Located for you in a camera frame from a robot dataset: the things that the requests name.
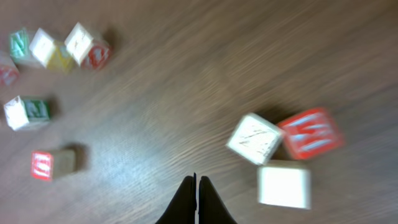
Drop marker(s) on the plain wooden block red side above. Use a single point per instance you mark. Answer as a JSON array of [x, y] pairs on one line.
[[255, 139]]

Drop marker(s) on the red letter U block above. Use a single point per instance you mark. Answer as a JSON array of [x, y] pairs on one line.
[[50, 165]]

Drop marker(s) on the wooden block with picture centre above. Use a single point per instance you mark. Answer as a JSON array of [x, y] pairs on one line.
[[27, 113]]

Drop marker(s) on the wooden block red side top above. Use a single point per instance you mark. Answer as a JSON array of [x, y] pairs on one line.
[[9, 72]]

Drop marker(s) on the wooden block yellow side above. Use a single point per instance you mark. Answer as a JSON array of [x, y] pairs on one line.
[[51, 53]]

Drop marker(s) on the green letter N block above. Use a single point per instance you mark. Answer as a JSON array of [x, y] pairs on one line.
[[19, 42]]

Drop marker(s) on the wooden block teal side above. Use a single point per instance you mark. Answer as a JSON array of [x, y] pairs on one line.
[[284, 184]]

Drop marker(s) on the wooden block red side right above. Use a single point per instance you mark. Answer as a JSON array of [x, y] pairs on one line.
[[88, 48]]

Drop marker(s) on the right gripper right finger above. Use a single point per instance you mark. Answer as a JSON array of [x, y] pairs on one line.
[[211, 207]]

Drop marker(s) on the red letter M block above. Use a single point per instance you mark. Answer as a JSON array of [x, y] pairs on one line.
[[310, 133]]

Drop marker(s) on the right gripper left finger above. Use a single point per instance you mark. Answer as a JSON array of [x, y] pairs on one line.
[[182, 207]]

